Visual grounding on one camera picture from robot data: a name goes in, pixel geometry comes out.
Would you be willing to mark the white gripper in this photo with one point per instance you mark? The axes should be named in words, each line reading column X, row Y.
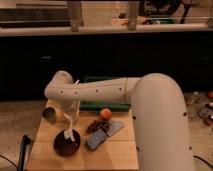
column 71, row 110

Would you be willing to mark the dark purple bowl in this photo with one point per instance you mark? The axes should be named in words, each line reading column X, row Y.
column 66, row 147

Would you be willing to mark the blue grey cloth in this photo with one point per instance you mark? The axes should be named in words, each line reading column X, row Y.
column 100, row 135

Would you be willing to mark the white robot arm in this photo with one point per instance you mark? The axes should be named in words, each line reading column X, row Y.
column 161, row 123

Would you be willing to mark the green metallic cup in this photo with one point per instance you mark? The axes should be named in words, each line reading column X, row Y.
column 49, row 114

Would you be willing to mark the white dish brush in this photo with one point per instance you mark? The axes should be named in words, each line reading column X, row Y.
column 68, row 133

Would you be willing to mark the green plastic tray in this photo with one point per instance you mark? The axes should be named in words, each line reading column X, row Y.
column 97, row 106

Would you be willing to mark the black clamp with cable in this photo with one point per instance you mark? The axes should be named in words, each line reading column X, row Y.
column 22, row 155

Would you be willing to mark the orange fruit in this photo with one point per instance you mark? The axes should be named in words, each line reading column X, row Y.
column 106, row 113

